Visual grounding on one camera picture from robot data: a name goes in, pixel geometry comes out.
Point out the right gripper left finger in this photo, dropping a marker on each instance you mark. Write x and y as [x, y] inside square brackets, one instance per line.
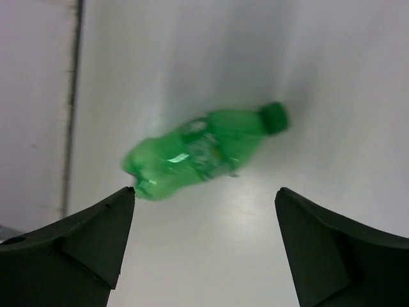
[75, 261]

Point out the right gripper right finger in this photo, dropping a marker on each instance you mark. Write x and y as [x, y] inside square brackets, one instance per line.
[336, 261]

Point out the green plastic bottle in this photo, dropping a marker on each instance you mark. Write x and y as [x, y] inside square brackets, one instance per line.
[216, 144]

